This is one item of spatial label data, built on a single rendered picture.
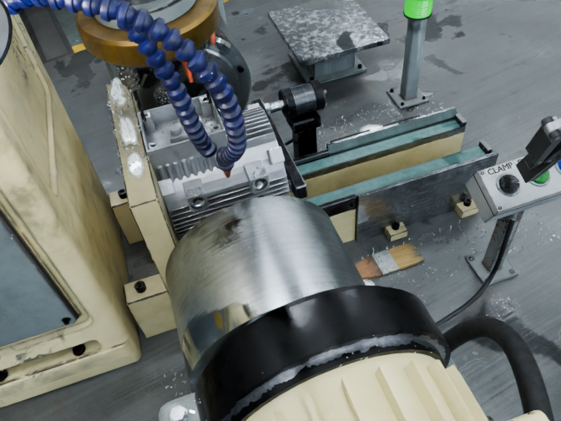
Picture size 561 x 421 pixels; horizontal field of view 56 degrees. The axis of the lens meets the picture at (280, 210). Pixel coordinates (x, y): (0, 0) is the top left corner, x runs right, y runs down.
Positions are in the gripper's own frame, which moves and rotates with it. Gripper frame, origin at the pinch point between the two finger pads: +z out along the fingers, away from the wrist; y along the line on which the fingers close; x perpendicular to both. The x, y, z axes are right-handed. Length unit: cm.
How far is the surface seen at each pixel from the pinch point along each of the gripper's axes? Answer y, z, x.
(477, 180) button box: 4.0, 8.7, -2.3
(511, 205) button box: 1.6, 7.7, 3.1
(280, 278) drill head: 38.4, -5.4, 4.8
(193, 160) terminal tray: 43.2, 11.0, -19.8
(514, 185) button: 0.1, 7.0, 0.5
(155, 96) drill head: 46, 25, -41
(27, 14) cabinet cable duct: 113, 227, -258
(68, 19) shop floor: 89, 225, -245
